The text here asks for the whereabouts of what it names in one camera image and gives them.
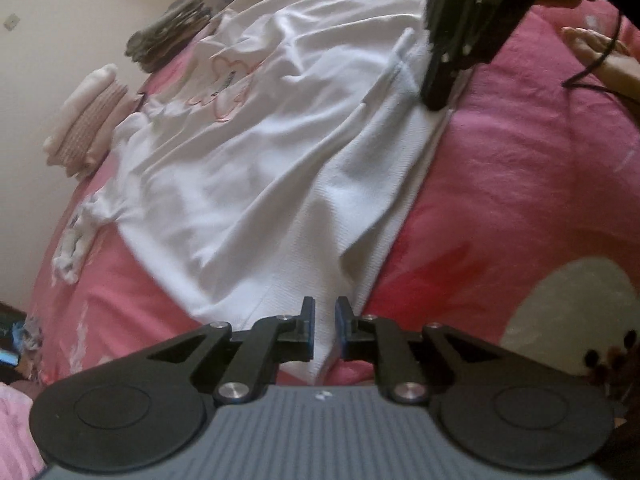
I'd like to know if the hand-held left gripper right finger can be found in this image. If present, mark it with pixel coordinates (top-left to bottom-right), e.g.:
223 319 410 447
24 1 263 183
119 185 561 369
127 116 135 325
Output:
334 296 506 406

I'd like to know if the pink fluffy cloth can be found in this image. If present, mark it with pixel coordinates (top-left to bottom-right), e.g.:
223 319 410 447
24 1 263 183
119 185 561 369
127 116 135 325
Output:
0 382 48 480

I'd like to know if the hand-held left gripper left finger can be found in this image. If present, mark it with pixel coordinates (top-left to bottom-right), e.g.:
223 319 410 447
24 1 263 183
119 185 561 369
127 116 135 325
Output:
142 296 317 407

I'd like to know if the pink floral blanket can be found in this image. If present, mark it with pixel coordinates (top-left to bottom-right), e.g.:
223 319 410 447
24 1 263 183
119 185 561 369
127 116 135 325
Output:
25 0 640 411

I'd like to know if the white sweatshirt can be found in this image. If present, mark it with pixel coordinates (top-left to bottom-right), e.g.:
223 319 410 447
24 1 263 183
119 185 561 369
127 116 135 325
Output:
50 0 463 382

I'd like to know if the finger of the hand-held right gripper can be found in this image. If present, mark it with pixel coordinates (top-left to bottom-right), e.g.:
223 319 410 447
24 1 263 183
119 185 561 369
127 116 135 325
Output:
420 30 472 112

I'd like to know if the cream folded cloth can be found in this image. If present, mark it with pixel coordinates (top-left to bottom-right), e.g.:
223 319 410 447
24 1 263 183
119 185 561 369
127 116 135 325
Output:
65 92 147 179

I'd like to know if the white folded cloth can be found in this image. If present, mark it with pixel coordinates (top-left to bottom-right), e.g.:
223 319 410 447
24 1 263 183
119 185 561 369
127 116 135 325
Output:
42 63 119 157

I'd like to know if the stack of dark folded clothes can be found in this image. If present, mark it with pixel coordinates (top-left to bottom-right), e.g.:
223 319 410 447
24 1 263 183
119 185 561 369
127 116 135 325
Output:
125 0 213 74

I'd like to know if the black cable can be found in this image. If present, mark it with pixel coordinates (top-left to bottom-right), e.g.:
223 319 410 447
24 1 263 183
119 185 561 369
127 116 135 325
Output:
561 10 640 116

